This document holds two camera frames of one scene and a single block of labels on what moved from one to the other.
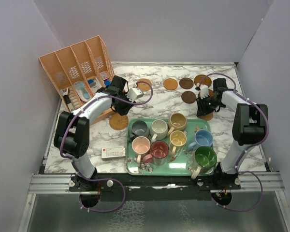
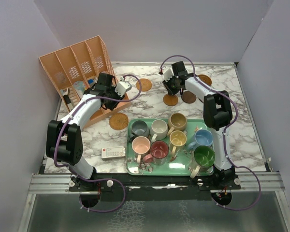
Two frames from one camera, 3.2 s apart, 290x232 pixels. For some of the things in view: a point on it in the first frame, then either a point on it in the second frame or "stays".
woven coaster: (118, 122) stays
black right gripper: (201, 110) to (166, 84)
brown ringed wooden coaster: (203, 79) stays
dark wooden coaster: (188, 97) stays
